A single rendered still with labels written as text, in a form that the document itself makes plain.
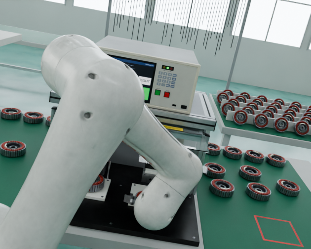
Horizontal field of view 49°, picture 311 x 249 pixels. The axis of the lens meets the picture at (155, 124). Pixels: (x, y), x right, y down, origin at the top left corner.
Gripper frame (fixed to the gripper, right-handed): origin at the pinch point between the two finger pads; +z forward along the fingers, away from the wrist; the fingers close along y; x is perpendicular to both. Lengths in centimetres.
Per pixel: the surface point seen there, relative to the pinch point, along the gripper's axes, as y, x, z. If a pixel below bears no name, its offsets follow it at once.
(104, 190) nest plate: -17.7, 0.4, 12.7
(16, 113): -79, 32, 66
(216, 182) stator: 31.4, 12.1, 32.4
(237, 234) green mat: 35.7, -7.1, 6.0
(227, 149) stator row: 43, 33, 66
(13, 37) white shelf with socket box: -84, 69, 48
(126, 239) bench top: -5.9, -13.8, -4.8
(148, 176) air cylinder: -1.2, 9.4, 23.6
